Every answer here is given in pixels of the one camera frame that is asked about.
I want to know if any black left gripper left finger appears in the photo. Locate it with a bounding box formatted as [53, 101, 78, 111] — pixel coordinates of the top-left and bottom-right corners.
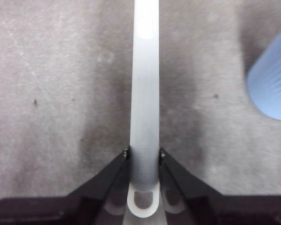
[0, 145, 132, 225]

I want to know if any grey-handled cream sponge cup brush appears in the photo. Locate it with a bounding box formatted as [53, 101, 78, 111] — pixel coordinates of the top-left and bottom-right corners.
[126, 0, 160, 218]

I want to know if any blue ribbed plastic cup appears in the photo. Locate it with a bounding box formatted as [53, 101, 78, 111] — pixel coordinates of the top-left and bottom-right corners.
[245, 22, 281, 121]

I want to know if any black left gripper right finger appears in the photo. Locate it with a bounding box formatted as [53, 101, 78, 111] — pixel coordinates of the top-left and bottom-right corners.
[158, 147, 281, 225]

